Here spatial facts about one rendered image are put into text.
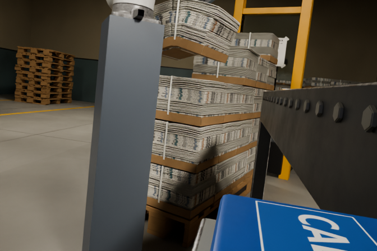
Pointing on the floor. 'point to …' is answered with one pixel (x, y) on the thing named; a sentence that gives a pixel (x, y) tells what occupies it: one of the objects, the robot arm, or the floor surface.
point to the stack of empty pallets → (35, 62)
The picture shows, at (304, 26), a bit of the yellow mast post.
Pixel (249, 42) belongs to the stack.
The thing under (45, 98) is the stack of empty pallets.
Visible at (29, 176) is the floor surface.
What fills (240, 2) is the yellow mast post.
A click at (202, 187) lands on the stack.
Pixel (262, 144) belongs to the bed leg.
